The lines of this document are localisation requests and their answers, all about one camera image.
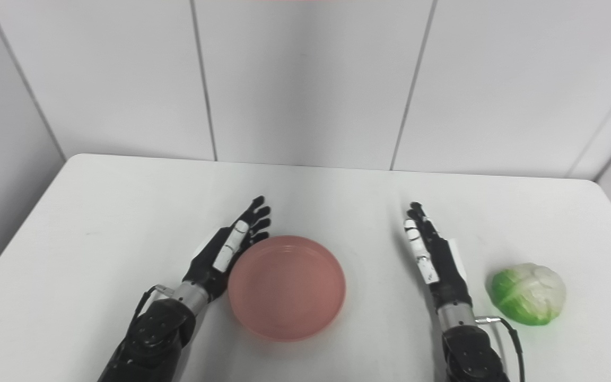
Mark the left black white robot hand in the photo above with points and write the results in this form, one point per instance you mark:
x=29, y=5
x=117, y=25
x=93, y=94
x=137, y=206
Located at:
x=212, y=262

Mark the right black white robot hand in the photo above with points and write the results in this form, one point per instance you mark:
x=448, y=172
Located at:
x=443, y=265

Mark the pink round plate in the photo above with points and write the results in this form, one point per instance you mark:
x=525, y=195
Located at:
x=286, y=286

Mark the green white cabbage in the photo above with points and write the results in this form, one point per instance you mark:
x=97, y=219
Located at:
x=527, y=294

